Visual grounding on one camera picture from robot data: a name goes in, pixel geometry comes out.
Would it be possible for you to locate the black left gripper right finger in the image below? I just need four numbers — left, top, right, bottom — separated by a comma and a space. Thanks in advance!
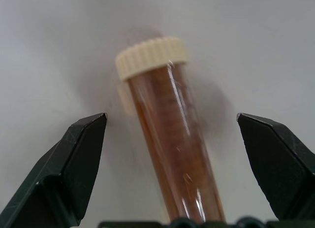
236, 112, 315, 228

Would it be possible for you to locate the orange test tube cream cap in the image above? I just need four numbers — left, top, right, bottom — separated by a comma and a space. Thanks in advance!
114, 36, 226, 225

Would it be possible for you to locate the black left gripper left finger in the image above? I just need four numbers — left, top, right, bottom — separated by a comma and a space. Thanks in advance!
0, 112, 108, 228

